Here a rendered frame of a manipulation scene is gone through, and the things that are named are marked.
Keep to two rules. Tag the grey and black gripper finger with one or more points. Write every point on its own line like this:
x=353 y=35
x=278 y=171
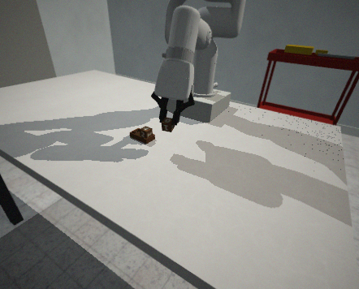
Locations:
x=180 y=106
x=162 y=105

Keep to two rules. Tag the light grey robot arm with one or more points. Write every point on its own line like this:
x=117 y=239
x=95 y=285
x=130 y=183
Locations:
x=186 y=27

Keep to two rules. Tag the brown wooden tray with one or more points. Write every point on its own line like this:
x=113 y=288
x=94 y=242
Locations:
x=136 y=135

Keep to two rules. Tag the brown cube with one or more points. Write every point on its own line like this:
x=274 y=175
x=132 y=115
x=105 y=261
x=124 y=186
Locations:
x=146 y=132
x=166 y=125

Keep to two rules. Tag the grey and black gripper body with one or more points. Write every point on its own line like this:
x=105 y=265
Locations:
x=173 y=80

